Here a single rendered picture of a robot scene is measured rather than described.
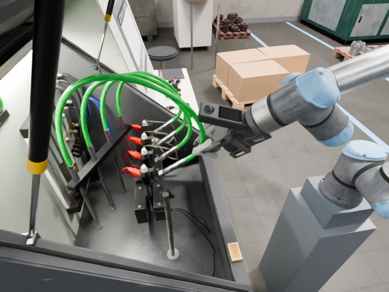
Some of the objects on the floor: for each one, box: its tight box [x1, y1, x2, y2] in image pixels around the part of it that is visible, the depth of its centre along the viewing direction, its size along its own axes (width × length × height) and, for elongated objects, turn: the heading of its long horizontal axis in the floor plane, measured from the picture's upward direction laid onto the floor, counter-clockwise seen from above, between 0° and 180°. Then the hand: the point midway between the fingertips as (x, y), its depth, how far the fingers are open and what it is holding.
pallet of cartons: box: [212, 45, 310, 111], centre depth 326 cm, size 130×89×47 cm
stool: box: [146, 46, 178, 70], centre depth 296 cm, size 61×64×68 cm
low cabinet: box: [299, 0, 389, 45], centre depth 544 cm, size 217×191×82 cm
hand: (194, 146), depth 66 cm, fingers closed
